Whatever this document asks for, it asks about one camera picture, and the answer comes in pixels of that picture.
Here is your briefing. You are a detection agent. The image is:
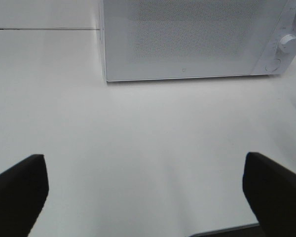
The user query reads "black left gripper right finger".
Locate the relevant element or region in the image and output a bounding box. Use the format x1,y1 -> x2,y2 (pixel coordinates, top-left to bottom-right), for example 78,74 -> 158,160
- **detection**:
242,152 -> 296,237

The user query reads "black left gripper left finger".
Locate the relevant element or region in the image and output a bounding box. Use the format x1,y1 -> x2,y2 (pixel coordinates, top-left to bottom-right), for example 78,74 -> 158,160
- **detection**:
0,155 -> 49,237

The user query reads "round white door button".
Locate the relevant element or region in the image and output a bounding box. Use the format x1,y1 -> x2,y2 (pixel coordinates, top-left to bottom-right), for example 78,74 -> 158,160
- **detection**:
265,59 -> 281,73

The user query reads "white timer knob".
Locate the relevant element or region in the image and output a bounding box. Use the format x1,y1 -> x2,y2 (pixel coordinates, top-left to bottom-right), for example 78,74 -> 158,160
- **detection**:
278,34 -> 296,53

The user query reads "white microwave oven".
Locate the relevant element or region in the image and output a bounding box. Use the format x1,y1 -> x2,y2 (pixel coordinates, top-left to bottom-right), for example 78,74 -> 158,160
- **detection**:
100,0 -> 296,82

